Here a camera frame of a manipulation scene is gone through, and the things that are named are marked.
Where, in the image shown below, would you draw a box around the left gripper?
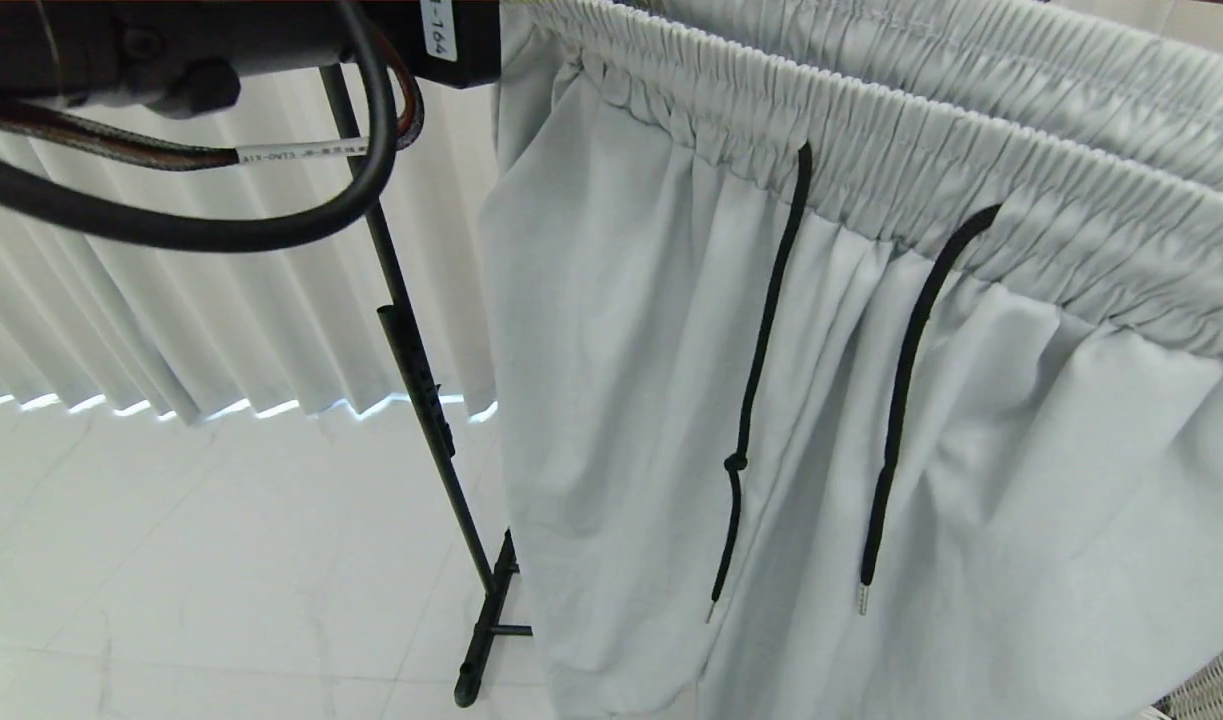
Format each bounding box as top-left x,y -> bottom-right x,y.
251,0 -> 502,89

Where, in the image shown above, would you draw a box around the pale grey shorts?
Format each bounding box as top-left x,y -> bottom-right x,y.
479,0 -> 1223,720

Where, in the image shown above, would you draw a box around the black clothes rack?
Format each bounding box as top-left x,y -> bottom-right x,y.
319,62 -> 534,709

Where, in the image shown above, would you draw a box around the white laundry basket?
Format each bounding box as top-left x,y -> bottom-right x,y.
1136,638 -> 1223,720

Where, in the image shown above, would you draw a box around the white curtain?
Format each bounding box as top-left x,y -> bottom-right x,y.
0,0 -> 1223,426

